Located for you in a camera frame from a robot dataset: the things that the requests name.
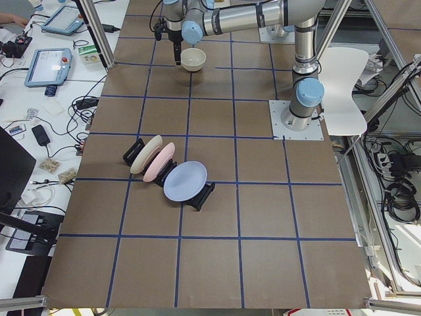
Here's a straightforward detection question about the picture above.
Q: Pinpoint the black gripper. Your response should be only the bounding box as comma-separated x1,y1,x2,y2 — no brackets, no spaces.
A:
168,29,183,65

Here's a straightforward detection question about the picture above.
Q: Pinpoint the cream ceramic bowl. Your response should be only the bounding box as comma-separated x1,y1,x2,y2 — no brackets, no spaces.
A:
181,47,207,72

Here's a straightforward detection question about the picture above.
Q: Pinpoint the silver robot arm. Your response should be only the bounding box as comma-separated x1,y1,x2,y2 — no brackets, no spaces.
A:
150,0,325,132

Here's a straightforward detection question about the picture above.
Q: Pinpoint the black power adapter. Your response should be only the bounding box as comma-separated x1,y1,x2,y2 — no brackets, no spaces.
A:
102,24,120,33

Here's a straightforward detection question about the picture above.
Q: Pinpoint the green white carton box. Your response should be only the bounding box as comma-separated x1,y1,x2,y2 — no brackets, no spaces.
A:
78,45,101,65

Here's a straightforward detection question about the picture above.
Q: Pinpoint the blue teach pendant far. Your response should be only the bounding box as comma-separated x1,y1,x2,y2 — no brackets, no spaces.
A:
41,5,84,36

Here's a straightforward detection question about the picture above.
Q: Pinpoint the blue teach pendant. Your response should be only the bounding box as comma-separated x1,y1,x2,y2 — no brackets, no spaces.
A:
24,48,72,88
41,5,84,36

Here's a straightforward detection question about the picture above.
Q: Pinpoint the pink plate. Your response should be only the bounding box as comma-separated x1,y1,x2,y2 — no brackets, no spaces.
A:
143,142,175,182

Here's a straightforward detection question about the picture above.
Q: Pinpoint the cream plate in rack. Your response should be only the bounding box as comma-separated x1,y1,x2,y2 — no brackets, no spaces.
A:
130,135,162,174

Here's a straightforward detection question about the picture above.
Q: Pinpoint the blue teach pendant near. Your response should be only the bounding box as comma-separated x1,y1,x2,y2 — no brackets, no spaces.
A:
24,48,72,88

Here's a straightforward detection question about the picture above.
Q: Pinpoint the light blue plate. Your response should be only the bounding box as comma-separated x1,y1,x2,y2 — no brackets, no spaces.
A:
164,161,207,202

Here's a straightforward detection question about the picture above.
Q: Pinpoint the black plate rack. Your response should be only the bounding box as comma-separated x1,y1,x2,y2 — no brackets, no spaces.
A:
122,135,216,211

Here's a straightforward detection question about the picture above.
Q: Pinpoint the white chair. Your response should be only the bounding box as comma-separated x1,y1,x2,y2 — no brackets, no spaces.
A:
318,47,368,136

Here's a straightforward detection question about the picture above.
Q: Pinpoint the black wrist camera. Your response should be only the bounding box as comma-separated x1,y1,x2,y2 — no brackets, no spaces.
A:
153,17,168,41

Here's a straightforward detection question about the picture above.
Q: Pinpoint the aluminium frame post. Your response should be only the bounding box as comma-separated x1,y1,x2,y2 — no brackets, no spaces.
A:
74,0,116,69

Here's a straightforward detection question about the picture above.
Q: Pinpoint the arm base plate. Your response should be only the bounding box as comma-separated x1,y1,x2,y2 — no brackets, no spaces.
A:
269,100,324,141
259,24,295,45

